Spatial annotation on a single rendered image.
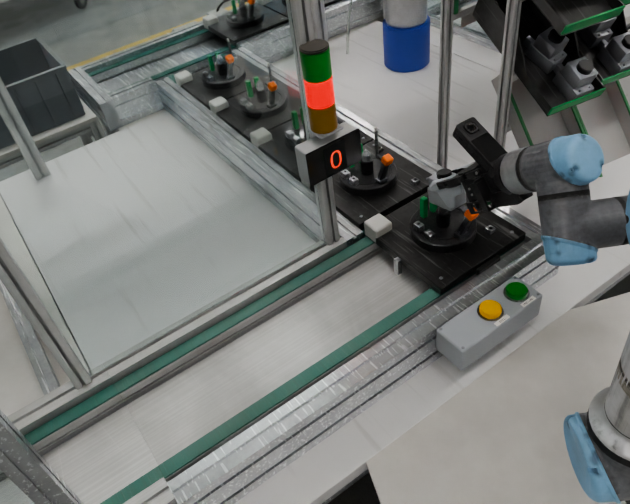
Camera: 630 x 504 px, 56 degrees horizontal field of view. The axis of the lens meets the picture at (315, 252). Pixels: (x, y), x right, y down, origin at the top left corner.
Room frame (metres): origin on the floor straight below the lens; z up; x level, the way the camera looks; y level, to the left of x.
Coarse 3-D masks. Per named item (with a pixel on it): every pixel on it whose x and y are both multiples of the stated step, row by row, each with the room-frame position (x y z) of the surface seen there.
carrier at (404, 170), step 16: (368, 144) 1.30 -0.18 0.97; (368, 160) 1.15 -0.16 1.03; (400, 160) 1.21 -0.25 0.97; (336, 176) 1.19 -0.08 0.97; (352, 176) 1.13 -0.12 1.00; (368, 176) 1.14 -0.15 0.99; (400, 176) 1.14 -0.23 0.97; (416, 176) 1.13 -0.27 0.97; (336, 192) 1.12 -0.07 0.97; (352, 192) 1.10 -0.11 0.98; (368, 192) 1.09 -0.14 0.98; (384, 192) 1.09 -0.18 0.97; (400, 192) 1.08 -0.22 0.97; (416, 192) 1.07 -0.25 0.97; (336, 208) 1.07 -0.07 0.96; (352, 208) 1.05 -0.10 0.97; (368, 208) 1.04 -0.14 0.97; (384, 208) 1.04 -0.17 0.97
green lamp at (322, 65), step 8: (328, 48) 0.94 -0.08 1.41; (304, 56) 0.93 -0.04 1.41; (312, 56) 0.92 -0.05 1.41; (320, 56) 0.92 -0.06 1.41; (328, 56) 0.93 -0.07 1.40; (304, 64) 0.93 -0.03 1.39; (312, 64) 0.92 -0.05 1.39; (320, 64) 0.92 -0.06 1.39; (328, 64) 0.93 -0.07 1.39; (304, 72) 0.93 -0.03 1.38; (312, 72) 0.92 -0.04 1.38; (320, 72) 0.92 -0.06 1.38; (328, 72) 0.93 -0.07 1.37; (312, 80) 0.92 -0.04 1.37; (320, 80) 0.92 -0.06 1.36
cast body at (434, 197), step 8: (432, 176) 0.94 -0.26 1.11; (440, 176) 0.92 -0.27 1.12; (448, 176) 0.92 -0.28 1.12; (432, 192) 0.93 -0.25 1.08; (464, 192) 0.91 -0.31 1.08; (432, 200) 0.93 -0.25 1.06; (440, 200) 0.91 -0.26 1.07; (456, 200) 0.90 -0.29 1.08; (464, 200) 0.90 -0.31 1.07; (448, 208) 0.89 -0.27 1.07
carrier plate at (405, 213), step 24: (408, 216) 1.00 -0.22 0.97; (480, 216) 0.96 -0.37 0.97; (384, 240) 0.93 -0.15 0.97; (408, 240) 0.92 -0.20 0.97; (480, 240) 0.88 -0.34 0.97; (504, 240) 0.87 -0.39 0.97; (408, 264) 0.85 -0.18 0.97; (432, 264) 0.84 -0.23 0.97; (456, 264) 0.83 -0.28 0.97; (480, 264) 0.82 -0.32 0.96; (432, 288) 0.79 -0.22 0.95
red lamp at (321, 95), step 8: (304, 80) 0.94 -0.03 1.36; (328, 80) 0.93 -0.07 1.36; (312, 88) 0.92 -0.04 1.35; (320, 88) 0.92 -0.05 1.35; (328, 88) 0.93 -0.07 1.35; (312, 96) 0.93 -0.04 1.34; (320, 96) 0.92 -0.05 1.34; (328, 96) 0.92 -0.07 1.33; (312, 104) 0.93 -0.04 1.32; (320, 104) 0.92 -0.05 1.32; (328, 104) 0.92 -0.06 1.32
